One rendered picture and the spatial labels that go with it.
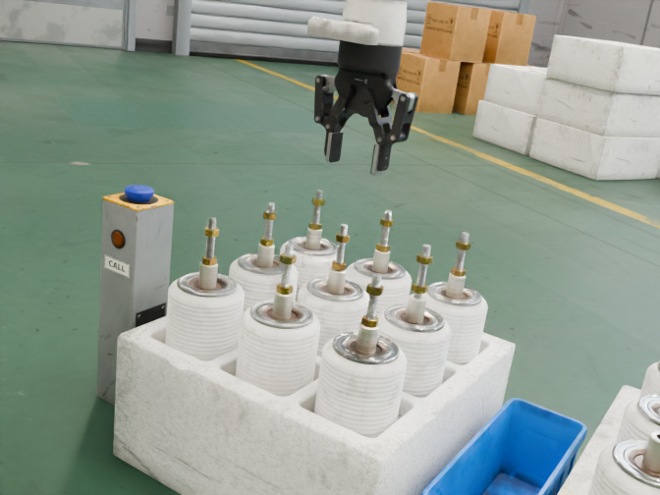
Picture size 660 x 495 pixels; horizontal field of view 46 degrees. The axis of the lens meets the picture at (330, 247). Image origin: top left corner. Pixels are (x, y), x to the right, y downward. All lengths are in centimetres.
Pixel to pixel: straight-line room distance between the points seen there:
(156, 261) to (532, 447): 59
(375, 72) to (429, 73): 358
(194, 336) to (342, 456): 25
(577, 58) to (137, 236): 265
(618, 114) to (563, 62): 34
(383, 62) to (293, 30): 532
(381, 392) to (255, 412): 15
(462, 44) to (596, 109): 139
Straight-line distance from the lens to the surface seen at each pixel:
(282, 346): 89
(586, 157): 341
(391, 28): 92
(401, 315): 97
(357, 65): 92
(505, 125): 378
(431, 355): 95
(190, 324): 97
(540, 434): 113
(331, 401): 86
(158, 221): 110
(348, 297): 100
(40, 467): 110
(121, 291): 113
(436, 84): 453
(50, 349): 138
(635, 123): 349
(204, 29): 598
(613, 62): 335
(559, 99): 354
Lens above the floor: 63
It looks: 19 degrees down
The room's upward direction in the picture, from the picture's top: 8 degrees clockwise
